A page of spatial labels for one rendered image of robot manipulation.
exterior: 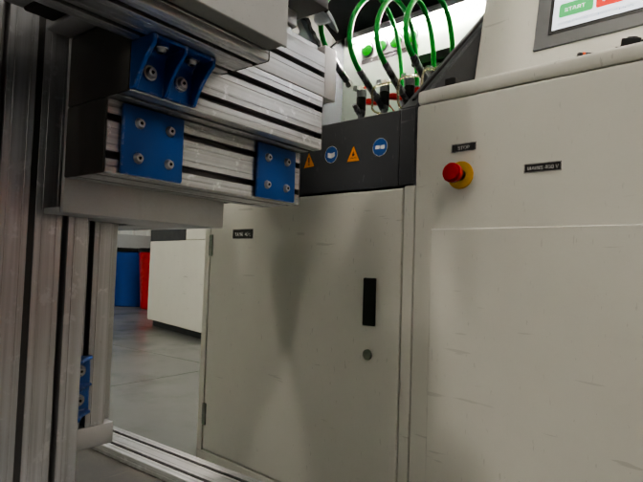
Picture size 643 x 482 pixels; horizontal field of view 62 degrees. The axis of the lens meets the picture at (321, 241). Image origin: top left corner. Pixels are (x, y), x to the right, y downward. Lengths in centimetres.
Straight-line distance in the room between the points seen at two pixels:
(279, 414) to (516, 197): 75
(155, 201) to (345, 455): 70
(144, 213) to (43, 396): 28
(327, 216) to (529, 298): 49
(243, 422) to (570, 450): 81
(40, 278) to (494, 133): 77
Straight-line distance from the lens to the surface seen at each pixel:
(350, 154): 120
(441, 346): 105
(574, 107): 98
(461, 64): 132
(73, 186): 76
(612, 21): 130
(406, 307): 108
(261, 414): 141
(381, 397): 114
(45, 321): 81
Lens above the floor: 62
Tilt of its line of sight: 3 degrees up
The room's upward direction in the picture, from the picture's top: 2 degrees clockwise
